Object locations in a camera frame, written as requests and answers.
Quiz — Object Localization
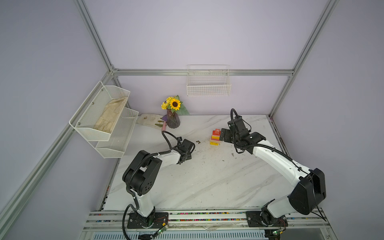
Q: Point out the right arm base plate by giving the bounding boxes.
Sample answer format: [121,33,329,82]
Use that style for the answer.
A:
[246,211,288,227]

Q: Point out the white lower mesh shelf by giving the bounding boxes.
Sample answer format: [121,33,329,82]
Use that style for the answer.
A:
[96,108,139,159]

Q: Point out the aluminium front rail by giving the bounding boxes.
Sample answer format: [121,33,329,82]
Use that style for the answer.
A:
[80,209,337,240]

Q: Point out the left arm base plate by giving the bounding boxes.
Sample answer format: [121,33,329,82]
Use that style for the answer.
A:
[125,212,169,229]

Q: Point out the sunflower bouquet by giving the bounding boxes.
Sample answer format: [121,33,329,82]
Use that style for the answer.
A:
[161,95,190,116]

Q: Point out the white wire wall basket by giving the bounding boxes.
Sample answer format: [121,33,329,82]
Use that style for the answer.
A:
[187,65,232,97]

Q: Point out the white upper mesh shelf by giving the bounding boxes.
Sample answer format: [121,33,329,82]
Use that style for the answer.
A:
[69,82,130,142]

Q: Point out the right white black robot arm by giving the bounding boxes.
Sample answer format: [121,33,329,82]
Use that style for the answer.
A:
[220,110,327,226]

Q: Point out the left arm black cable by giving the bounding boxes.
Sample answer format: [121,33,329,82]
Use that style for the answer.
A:
[121,130,184,240]

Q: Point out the pink tube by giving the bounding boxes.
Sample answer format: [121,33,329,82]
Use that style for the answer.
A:
[162,121,167,132]

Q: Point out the white cloth on table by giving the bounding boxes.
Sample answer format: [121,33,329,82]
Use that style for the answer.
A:
[136,114,164,130]

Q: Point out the beige cloth in shelf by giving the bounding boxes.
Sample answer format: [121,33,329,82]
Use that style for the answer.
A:
[94,97,128,134]

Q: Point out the white mesh shelf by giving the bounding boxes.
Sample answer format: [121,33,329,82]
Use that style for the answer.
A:
[69,82,130,142]
[96,108,139,159]

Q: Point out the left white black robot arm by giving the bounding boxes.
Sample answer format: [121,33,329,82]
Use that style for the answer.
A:
[122,140,196,219]

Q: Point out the dark purple glass vase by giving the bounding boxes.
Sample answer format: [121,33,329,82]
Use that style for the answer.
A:
[166,110,181,129]

